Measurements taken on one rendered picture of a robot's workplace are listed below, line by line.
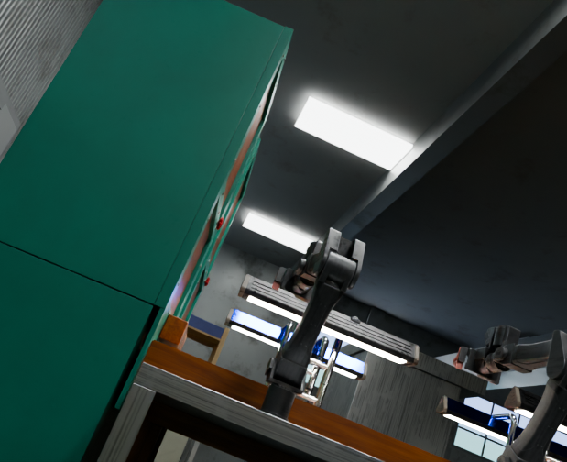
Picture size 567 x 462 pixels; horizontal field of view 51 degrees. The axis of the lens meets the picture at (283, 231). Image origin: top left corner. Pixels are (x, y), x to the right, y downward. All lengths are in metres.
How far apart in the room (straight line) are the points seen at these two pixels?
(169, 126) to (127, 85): 0.17
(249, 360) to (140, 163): 9.80
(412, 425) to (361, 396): 0.63
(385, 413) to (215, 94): 5.32
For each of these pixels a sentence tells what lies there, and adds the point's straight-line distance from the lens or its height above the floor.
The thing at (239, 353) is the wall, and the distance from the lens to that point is 11.33.
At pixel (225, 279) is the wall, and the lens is 11.52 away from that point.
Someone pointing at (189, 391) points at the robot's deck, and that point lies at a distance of 1.14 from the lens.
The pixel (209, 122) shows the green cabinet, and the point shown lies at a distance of 1.74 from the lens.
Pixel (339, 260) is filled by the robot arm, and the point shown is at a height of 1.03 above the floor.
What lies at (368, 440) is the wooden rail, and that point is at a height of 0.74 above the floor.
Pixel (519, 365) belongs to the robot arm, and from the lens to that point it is 1.73.
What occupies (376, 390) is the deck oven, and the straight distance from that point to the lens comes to 6.70.
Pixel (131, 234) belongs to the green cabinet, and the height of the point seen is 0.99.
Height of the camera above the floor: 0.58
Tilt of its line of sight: 21 degrees up
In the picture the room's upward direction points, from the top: 22 degrees clockwise
